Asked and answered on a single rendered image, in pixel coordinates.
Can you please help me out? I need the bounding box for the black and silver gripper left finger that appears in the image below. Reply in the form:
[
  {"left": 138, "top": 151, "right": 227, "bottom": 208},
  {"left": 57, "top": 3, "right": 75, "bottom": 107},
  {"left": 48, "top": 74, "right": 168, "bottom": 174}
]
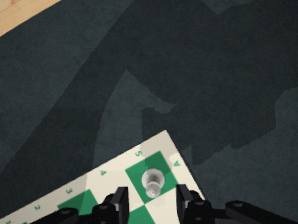
[{"left": 30, "top": 186, "right": 130, "bottom": 224}]

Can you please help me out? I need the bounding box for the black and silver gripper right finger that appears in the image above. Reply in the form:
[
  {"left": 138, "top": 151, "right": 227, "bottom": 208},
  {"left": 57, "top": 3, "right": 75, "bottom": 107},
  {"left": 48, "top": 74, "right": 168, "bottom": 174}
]
[{"left": 176, "top": 184, "right": 298, "bottom": 224}]

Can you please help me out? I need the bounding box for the green and cream chessboard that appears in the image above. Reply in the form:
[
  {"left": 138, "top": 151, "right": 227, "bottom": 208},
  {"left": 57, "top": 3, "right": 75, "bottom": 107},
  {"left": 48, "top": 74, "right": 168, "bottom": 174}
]
[{"left": 0, "top": 130, "right": 205, "bottom": 224}]

